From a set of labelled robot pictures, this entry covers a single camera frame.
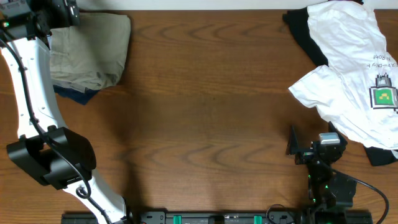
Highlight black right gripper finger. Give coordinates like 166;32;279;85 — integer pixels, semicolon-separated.
286;126;299;155
328;121;348;146

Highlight khaki green shorts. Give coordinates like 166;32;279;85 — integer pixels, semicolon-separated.
49;12;131;93

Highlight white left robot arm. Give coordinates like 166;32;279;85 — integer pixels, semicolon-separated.
1;0;132;223

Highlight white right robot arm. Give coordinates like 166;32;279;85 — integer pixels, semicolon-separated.
286;123;356;223

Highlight white printed t-shirt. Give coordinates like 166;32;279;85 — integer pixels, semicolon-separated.
288;0;398;150

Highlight folded navy garment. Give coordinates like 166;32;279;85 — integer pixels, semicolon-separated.
53;85;99;105

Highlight black garment under t-shirt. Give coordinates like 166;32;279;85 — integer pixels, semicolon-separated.
282;0;398;167

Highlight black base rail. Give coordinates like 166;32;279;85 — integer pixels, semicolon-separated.
60;210;373;224

